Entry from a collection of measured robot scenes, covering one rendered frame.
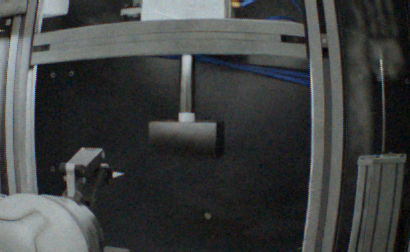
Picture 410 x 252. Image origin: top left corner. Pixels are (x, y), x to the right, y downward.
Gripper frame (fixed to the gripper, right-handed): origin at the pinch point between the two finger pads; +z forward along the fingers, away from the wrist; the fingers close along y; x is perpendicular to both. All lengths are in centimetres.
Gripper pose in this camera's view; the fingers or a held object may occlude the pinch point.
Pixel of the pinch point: (109, 217)
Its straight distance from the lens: 123.1
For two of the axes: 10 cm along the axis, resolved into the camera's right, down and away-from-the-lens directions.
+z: 1.8, -0.5, 9.8
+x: -9.8, -0.1, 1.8
